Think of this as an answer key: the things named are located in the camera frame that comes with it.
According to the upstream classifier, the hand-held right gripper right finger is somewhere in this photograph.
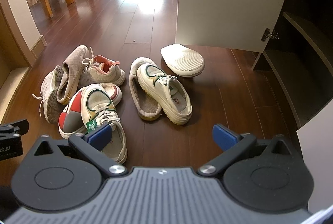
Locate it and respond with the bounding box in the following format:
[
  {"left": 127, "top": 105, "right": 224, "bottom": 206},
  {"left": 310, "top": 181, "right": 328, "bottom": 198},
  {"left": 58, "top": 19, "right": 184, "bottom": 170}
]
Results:
[{"left": 198, "top": 124, "right": 292, "bottom": 178}]

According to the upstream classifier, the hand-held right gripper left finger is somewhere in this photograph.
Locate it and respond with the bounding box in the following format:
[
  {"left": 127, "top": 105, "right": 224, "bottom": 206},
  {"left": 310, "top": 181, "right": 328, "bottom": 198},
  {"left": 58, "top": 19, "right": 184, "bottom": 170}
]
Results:
[{"left": 33, "top": 123, "right": 128, "bottom": 178}]

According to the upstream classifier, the red grey printed slipper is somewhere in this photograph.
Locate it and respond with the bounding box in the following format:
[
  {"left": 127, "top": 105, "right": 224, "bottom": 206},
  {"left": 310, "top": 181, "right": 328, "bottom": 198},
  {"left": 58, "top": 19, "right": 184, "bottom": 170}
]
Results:
[
  {"left": 58, "top": 83, "right": 123, "bottom": 140},
  {"left": 160, "top": 44, "right": 206, "bottom": 77}
]

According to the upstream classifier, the white green sneaker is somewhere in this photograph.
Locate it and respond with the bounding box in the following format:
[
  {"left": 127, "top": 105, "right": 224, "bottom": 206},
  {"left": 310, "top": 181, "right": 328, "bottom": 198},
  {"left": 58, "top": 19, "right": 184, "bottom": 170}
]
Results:
[
  {"left": 137, "top": 64, "right": 193, "bottom": 125},
  {"left": 81, "top": 85, "right": 128, "bottom": 164}
]

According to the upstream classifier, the beige fleece-lined slipper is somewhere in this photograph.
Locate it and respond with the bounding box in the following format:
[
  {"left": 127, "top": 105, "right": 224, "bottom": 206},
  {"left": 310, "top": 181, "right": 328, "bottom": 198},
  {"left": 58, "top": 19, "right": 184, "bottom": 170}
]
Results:
[
  {"left": 56, "top": 45, "right": 90, "bottom": 105},
  {"left": 129, "top": 57, "right": 163, "bottom": 120}
]

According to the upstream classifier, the grey pink sneaker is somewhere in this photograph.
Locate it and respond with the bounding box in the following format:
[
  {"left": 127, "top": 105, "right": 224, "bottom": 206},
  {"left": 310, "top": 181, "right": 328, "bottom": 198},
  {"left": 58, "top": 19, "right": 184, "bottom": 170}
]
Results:
[
  {"left": 32, "top": 65, "right": 65, "bottom": 124},
  {"left": 78, "top": 47, "right": 126, "bottom": 86}
]

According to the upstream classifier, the dark shoe cabinet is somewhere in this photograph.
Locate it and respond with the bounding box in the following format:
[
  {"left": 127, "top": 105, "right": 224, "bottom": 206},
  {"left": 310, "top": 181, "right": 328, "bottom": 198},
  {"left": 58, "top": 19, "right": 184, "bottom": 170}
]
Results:
[{"left": 251, "top": 0, "right": 333, "bottom": 131}]

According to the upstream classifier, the metal door hinge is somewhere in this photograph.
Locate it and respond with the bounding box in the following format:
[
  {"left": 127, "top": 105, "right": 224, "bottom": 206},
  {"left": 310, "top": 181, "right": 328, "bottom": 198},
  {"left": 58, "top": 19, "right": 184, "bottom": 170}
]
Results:
[{"left": 261, "top": 28, "right": 281, "bottom": 42}]

